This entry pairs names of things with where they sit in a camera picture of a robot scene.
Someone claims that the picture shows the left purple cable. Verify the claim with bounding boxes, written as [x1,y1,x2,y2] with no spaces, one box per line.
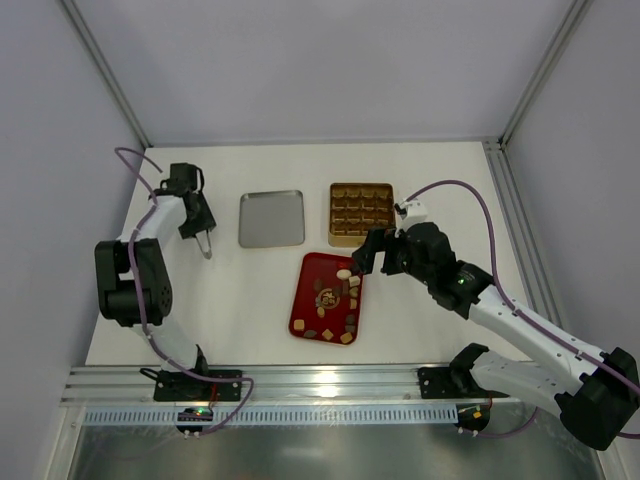
[114,147,256,434]

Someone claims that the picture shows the silver tin lid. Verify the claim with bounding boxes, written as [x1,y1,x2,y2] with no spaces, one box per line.
[238,190,306,249]

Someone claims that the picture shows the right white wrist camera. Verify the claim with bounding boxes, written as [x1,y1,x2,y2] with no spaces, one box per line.
[394,199,428,230]

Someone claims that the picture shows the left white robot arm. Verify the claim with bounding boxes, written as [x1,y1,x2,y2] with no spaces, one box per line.
[94,163,216,401]

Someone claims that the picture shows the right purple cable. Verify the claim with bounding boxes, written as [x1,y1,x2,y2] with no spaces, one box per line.
[404,179,640,439]

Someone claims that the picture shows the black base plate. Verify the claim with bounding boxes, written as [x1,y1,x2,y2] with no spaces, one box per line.
[417,366,457,400]
[140,368,243,402]

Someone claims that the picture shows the red tray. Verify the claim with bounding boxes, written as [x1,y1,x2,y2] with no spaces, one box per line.
[288,252,364,346]

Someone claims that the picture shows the purple cable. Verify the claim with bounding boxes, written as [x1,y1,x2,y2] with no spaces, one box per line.
[114,147,256,434]
[404,179,640,439]

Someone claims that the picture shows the white oval chocolate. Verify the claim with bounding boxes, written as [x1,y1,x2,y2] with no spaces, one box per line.
[336,269,351,280]

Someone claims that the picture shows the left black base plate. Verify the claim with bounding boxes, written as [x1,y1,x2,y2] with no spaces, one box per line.
[140,368,243,402]

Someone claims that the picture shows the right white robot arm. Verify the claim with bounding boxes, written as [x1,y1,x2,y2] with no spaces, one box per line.
[352,222,639,451]

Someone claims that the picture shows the gold chocolate box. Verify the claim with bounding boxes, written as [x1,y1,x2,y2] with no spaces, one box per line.
[328,183,396,248]

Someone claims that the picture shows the aluminium front rail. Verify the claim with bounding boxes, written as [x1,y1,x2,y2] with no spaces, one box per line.
[62,363,511,426]

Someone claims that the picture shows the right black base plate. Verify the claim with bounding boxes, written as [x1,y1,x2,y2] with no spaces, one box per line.
[417,366,457,400]

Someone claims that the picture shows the metal tongs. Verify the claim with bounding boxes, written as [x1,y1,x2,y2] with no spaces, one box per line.
[195,230,212,260]

